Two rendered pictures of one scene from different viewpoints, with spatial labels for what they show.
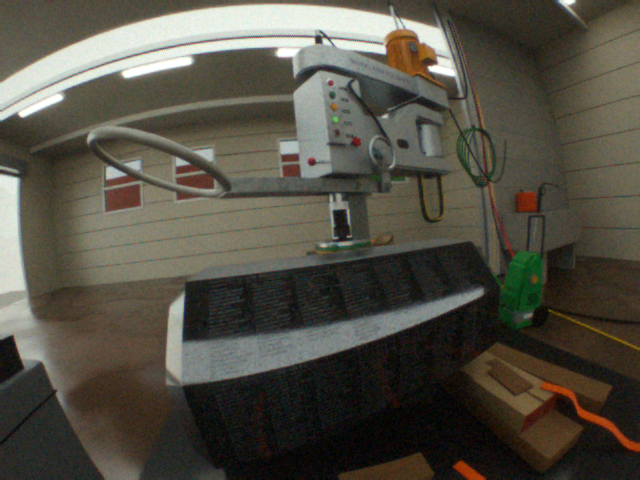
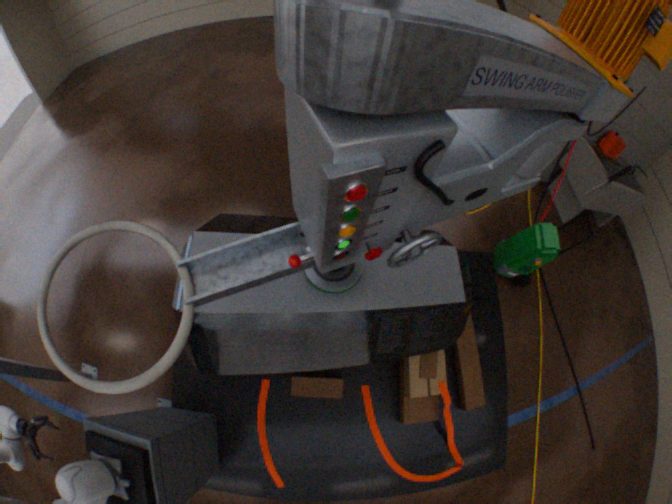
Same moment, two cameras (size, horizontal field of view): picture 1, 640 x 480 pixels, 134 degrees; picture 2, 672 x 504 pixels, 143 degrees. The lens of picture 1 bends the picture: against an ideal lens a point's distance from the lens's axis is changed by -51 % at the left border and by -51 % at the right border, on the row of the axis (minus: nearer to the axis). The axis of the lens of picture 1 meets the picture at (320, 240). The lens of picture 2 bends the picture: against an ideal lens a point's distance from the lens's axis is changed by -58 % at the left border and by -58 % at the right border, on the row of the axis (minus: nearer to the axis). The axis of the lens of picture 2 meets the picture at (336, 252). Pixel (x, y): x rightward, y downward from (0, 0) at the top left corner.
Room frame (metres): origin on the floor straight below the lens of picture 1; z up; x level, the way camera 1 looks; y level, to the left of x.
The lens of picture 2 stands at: (0.71, -0.09, 1.75)
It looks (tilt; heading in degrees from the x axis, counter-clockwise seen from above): 65 degrees down; 359
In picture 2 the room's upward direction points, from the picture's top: 11 degrees clockwise
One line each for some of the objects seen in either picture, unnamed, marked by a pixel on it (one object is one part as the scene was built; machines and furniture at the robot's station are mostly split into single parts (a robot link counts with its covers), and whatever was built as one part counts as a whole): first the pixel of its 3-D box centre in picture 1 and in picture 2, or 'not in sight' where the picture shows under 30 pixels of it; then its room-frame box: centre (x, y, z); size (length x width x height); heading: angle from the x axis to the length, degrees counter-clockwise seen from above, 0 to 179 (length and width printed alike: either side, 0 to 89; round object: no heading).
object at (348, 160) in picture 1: (346, 134); (382, 172); (1.12, -0.16, 1.32); 0.36 x 0.22 x 0.45; 122
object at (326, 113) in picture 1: (331, 108); (343, 222); (0.94, -0.09, 1.37); 0.08 x 0.03 x 0.28; 122
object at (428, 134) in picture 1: (424, 144); (529, 140); (1.43, -0.65, 1.34); 0.19 x 0.19 x 0.20
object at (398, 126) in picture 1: (397, 144); (478, 159); (1.27, -0.43, 1.30); 0.74 x 0.23 x 0.49; 122
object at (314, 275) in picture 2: (342, 241); (333, 262); (1.07, -0.09, 0.87); 0.21 x 0.21 x 0.01
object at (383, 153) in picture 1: (376, 155); (407, 238); (1.04, -0.26, 1.20); 0.15 x 0.10 x 0.15; 122
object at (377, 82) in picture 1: (380, 88); (522, 62); (1.26, -0.39, 1.62); 0.96 x 0.25 x 0.17; 122
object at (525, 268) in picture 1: (524, 271); (539, 243); (1.70, -1.58, 0.43); 0.35 x 0.35 x 0.87; 84
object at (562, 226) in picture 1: (546, 242); (597, 189); (2.77, -3.04, 0.43); 1.30 x 0.62 x 0.86; 102
